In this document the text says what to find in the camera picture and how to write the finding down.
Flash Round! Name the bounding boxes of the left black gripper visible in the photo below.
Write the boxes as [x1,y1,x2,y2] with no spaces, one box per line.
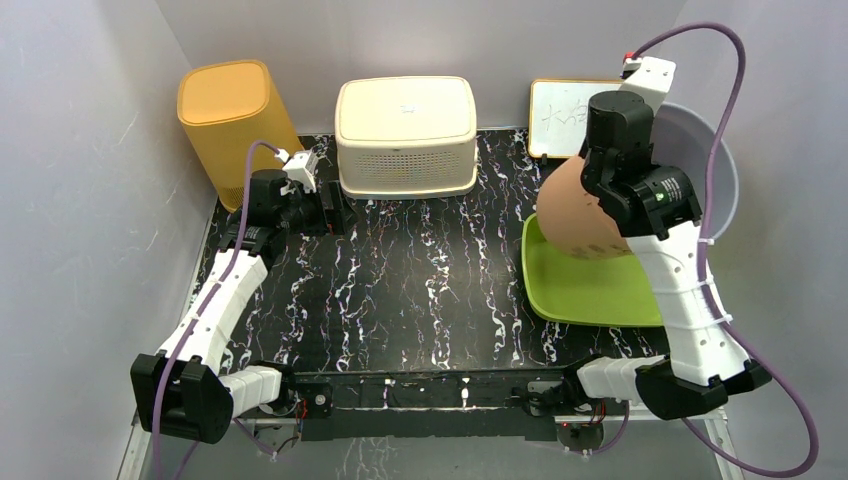
[278,182,360,238]

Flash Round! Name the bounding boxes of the grey and tan bucket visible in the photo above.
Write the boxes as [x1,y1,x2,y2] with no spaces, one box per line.
[652,102,739,239]

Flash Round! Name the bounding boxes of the cream perforated basket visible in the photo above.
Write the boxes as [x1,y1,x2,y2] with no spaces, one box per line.
[334,76,478,200]

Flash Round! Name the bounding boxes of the orange mesh basket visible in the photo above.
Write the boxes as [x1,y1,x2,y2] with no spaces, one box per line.
[176,60,303,213]

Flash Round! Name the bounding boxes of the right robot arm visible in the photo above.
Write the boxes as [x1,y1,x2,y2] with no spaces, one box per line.
[563,91,771,420]

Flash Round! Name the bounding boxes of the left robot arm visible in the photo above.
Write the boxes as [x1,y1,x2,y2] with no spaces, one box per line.
[130,169,356,444]

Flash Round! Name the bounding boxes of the small whiteboard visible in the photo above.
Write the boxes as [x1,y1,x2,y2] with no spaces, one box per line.
[527,79,621,159]

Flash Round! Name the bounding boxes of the orange paper bucket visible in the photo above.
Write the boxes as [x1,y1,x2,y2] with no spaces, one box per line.
[536,156,631,260]

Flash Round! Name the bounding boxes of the green plastic tray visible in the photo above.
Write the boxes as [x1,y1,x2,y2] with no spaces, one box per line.
[521,215,663,328]

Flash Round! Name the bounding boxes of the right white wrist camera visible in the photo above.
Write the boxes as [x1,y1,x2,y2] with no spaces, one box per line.
[619,53,677,113]

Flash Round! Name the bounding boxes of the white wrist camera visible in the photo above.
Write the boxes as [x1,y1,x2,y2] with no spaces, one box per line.
[274,149,318,194]
[619,53,677,113]

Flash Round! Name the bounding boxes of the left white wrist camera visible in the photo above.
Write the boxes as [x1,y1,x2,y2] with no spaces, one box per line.
[274,149,318,194]

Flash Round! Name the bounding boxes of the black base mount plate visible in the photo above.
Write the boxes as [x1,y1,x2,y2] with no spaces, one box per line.
[235,370,631,445]

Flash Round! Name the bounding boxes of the aluminium rail frame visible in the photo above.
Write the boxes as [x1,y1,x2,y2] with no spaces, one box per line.
[115,374,747,480]

